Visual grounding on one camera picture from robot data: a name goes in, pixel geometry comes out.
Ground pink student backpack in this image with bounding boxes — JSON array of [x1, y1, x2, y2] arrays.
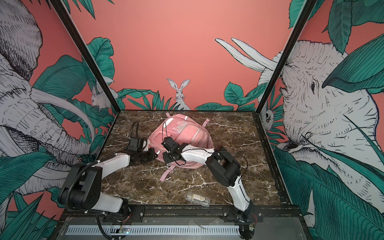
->
[[146, 112, 215, 182]]

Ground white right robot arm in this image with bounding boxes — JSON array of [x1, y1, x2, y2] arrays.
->
[[162, 137, 251, 212]]

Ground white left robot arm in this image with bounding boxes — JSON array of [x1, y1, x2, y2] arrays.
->
[[58, 148, 160, 217]]

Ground clear plastic eraser box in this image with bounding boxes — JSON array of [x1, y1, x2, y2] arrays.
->
[[185, 192, 211, 207]]

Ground white ventilation grille strip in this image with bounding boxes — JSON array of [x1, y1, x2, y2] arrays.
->
[[65, 225, 240, 237]]

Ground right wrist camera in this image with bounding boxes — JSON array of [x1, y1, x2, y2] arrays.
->
[[162, 137, 181, 154]]

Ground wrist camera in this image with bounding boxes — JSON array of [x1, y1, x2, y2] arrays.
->
[[162, 137, 181, 154], [125, 137, 148, 153]]

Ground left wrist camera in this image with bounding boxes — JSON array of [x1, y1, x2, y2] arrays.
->
[[125, 137, 148, 153]]

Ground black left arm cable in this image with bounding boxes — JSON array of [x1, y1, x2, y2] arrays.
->
[[129, 120, 140, 139]]

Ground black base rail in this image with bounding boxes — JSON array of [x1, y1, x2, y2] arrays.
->
[[59, 204, 304, 224]]

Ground black frame post left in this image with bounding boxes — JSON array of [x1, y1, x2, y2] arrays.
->
[[50, 0, 121, 114]]

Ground black frame post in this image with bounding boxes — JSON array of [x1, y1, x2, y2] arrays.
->
[[256, 0, 317, 114], [50, 0, 121, 114]]

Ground black frame post right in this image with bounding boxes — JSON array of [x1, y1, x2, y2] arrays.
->
[[256, 0, 317, 114]]

